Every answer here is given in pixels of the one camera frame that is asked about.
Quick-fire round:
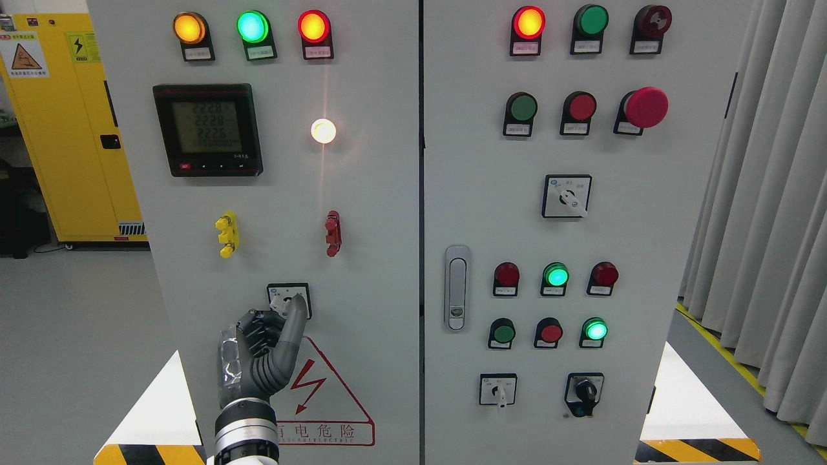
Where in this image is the yellow terminal connector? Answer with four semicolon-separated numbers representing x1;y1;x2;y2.
215;210;240;259

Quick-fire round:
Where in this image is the small clear lamp bulb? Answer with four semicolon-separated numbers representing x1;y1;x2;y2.
310;118;337;145

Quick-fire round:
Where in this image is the red lit indicator left door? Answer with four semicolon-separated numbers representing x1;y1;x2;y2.
297;9;334;61

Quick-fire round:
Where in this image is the green lit indicator light top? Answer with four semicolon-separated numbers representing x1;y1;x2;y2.
236;10;278;61

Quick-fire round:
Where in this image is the dark red indicator lower left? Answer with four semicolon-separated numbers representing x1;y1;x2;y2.
492;262;520;297

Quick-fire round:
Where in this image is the upper right rotary selector switch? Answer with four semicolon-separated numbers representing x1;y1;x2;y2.
541;174;592;220

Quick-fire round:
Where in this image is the red lit indicator right door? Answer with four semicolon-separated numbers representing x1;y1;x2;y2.
509;5;546;57

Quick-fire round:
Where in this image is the red terminal connector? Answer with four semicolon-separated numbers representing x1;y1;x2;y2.
324;210;342;257

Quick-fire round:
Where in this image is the red push button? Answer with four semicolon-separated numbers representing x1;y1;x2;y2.
559;91;597;136
534;317;563;349

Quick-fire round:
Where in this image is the black digital power meter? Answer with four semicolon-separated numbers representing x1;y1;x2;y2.
152;83;264;178

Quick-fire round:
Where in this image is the green lit push button lower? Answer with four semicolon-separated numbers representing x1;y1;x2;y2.
578;316;609;349

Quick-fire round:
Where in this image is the grey curtain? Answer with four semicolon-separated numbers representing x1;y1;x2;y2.
680;1;826;447

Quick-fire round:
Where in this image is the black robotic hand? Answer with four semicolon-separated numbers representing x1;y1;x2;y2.
216;294;308;408

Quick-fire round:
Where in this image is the grey electrical control cabinet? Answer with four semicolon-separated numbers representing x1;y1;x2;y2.
88;1;757;464

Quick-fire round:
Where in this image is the red electric danger warning sticker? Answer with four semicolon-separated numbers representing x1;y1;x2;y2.
271;336;375;447

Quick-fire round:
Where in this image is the dark red indicator lower right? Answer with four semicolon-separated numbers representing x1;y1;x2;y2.
587;261;620;297

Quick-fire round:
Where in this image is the red push button lower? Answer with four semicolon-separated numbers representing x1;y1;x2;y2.
534;317;563;349

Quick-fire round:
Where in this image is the lower rotary selector switch white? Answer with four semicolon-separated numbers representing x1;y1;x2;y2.
478;373;519;408

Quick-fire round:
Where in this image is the grey cabinet door handle lock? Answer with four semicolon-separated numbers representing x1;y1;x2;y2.
444;245;472;332

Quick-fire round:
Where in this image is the green push button upper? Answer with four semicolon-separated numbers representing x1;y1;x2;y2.
502;92;538;138

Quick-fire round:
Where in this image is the dark green indicator top right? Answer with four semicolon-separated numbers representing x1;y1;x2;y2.
570;3;609;56

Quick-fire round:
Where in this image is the orange indicator light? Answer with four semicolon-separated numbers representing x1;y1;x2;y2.
173;12;215;62

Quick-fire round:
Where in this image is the green lit indicator lower middle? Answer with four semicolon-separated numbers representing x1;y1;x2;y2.
540;262;570;297

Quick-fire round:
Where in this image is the red push button upper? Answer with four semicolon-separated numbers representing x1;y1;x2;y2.
559;91;597;136

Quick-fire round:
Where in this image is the red lit indicator door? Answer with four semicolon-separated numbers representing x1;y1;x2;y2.
297;9;334;61
509;5;546;57

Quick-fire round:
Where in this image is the door rotary selector switch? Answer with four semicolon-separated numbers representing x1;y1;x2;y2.
266;282;313;320

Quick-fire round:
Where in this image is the yellow safety storage cabinet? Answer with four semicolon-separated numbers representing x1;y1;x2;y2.
2;13;147;244

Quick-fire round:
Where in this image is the black knob selector switch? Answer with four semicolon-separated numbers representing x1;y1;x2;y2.
563;373;605;418

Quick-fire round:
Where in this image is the red emergency stop mushroom button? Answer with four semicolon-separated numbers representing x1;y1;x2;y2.
612;86;669;136

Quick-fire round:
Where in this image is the dark red buzzer indicator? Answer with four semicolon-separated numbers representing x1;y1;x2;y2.
629;4;673;56

